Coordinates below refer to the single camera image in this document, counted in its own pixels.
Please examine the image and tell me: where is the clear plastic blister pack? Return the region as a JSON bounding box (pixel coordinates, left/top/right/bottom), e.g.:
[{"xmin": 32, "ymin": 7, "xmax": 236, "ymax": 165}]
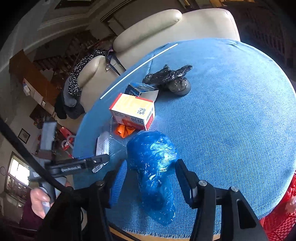
[{"xmin": 109, "ymin": 117, "xmax": 127, "ymax": 160}]

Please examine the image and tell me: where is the blue plastic bag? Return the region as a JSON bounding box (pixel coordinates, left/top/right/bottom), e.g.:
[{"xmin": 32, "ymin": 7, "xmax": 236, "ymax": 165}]
[{"xmin": 126, "ymin": 131, "xmax": 178, "ymax": 226}]

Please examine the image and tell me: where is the white small box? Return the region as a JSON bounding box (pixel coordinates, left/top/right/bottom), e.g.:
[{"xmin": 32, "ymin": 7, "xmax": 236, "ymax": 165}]
[{"xmin": 92, "ymin": 132, "xmax": 110, "ymax": 173}]

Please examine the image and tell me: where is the orange snack wrapper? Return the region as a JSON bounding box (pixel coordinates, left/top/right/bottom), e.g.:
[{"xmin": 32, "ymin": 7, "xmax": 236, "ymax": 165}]
[{"xmin": 115, "ymin": 124, "xmax": 135, "ymax": 138}]

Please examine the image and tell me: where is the orange white medicine box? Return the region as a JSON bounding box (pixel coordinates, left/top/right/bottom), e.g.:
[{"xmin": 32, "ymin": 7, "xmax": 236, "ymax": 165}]
[{"xmin": 109, "ymin": 93, "xmax": 155, "ymax": 131}]

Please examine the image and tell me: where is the blue toothpaste box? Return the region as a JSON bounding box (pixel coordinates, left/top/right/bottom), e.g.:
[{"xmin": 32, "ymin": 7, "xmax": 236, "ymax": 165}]
[{"xmin": 125, "ymin": 83, "xmax": 159, "ymax": 101}]

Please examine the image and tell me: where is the black plastic bag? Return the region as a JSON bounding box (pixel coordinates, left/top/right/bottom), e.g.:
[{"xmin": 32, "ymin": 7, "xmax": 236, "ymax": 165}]
[{"xmin": 142, "ymin": 65, "xmax": 193, "ymax": 96}]

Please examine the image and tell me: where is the person left hand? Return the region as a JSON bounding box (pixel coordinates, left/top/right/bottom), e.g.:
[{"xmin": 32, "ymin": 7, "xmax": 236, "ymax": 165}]
[{"xmin": 30, "ymin": 188, "xmax": 53, "ymax": 219}]

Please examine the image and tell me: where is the red toy scooter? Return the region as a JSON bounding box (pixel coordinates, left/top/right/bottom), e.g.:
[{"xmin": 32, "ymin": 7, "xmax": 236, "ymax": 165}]
[{"xmin": 60, "ymin": 127, "xmax": 76, "ymax": 151}]

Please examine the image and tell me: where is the grey dark clothes pile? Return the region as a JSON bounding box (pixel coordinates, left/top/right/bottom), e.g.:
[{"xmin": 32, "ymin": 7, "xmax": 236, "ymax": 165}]
[{"xmin": 54, "ymin": 78, "xmax": 85, "ymax": 120}]

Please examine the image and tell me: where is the polka dot garment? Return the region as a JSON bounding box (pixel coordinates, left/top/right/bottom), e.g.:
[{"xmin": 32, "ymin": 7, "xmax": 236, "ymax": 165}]
[{"xmin": 68, "ymin": 50, "xmax": 106, "ymax": 98}]

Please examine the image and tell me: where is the blue tablecloth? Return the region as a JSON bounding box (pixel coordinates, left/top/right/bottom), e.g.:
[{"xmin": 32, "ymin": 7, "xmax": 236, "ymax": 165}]
[{"xmin": 72, "ymin": 38, "xmax": 296, "ymax": 239}]

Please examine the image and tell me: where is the red mesh basket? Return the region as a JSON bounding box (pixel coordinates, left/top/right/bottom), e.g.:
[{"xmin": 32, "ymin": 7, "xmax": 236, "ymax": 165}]
[{"xmin": 259, "ymin": 173, "xmax": 295, "ymax": 240}]

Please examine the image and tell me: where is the cream leather sofa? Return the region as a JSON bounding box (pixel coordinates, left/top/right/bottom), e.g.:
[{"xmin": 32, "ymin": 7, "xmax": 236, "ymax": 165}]
[{"xmin": 80, "ymin": 8, "xmax": 240, "ymax": 111}]

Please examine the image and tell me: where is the wooden staircase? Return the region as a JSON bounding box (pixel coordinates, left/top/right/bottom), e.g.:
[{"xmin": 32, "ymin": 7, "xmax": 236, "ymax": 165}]
[{"xmin": 33, "ymin": 30, "xmax": 116, "ymax": 90}]

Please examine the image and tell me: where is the white stick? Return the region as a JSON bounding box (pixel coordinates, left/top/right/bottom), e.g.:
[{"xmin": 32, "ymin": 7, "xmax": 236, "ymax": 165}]
[{"xmin": 99, "ymin": 43, "xmax": 179, "ymax": 100}]

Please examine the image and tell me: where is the blue strap on sofa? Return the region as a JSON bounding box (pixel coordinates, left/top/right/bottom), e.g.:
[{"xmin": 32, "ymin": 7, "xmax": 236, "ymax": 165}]
[{"xmin": 105, "ymin": 47, "xmax": 127, "ymax": 76}]

